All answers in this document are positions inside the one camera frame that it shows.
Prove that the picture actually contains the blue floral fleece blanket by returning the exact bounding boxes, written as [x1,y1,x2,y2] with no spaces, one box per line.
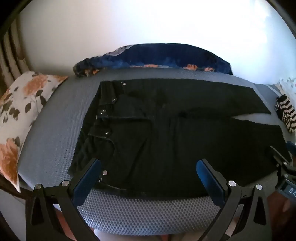
[72,43,233,78]

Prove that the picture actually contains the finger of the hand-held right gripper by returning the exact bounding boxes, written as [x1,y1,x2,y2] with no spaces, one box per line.
[269,145,290,165]
[286,141,296,160]

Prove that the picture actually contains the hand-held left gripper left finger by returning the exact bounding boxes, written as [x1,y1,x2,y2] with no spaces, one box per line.
[25,158,102,241]

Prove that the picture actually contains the grey mesh mattress pad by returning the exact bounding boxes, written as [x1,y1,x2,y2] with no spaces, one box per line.
[17,67,296,237]

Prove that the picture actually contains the black white striped cloth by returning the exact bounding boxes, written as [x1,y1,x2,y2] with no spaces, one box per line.
[274,93,296,134]

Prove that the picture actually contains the white floral pillow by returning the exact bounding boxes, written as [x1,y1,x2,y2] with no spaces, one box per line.
[0,71,68,193]

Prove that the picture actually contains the person's right forearm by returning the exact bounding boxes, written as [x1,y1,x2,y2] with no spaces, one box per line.
[266,191,296,234]

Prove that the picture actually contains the black pants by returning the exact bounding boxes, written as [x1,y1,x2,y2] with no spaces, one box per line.
[68,79,292,197]

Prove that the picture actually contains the wooden bed headboard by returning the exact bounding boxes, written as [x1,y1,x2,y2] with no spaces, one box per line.
[0,21,30,93]

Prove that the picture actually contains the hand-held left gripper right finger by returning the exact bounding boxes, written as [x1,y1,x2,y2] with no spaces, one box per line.
[196,159,272,241]

